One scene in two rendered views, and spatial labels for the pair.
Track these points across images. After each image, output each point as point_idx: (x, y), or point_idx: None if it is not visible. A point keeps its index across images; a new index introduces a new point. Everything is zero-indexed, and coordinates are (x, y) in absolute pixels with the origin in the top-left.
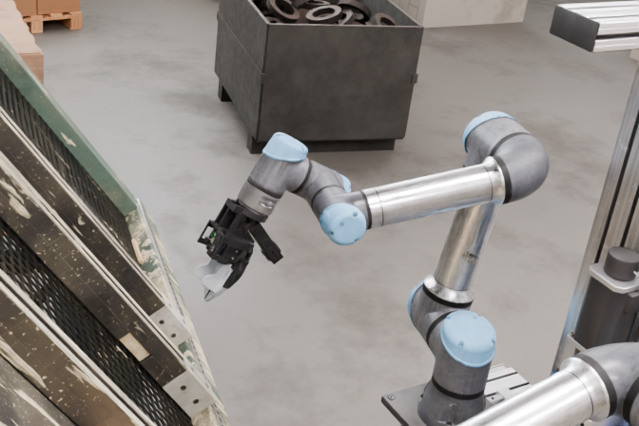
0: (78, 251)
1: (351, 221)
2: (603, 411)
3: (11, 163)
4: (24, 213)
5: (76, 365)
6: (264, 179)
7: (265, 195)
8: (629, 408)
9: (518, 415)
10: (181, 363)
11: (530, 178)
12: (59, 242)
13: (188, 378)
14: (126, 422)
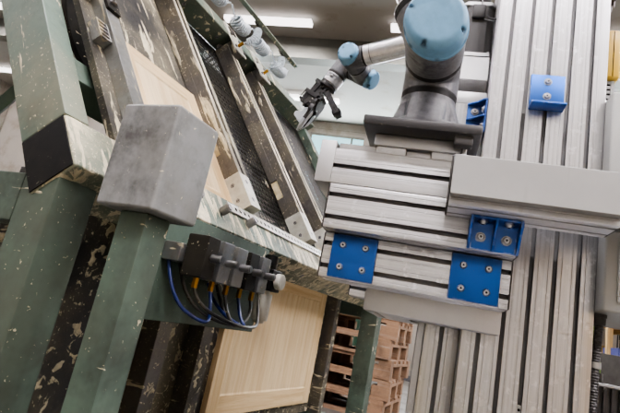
0: (264, 131)
1: (348, 45)
2: None
3: (272, 136)
4: (248, 111)
5: (194, 56)
6: (332, 65)
7: (330, 71)
8: None
9: None
10: (296, 206)
11: None
12: (257, 125)
13: (298, 217)
14: (203, 88)
